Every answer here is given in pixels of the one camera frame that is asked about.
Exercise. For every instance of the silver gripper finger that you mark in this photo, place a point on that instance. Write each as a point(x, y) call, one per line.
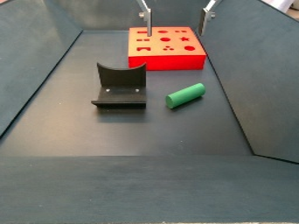
point(207, 15)
point(146, 15)

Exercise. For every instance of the green cylinder peg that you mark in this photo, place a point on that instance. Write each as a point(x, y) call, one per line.
point(178, 98)

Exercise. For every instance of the black curved regrasp stand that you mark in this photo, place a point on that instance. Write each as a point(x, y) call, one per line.
point(122, 87)

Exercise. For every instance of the red shape sorter box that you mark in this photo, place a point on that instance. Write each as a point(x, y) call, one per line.
point(171, 49)

